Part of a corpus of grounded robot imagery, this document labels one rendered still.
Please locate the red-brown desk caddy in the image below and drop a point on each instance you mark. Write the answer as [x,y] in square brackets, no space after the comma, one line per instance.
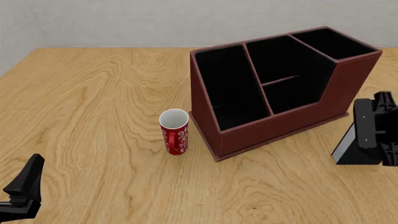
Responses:
[342,93]

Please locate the flat black rounded plate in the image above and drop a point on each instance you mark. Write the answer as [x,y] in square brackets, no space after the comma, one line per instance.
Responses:
[366,121]

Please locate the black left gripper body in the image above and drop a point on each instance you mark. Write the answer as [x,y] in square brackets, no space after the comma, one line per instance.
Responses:
[21,208]

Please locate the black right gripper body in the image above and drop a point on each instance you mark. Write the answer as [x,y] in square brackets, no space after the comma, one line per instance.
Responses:
[388,126]

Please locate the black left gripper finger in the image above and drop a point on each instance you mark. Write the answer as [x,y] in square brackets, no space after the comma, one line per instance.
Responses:
[29,179]

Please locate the red patterned white-lined mug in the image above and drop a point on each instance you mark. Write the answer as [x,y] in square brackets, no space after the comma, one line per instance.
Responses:
[177,140]

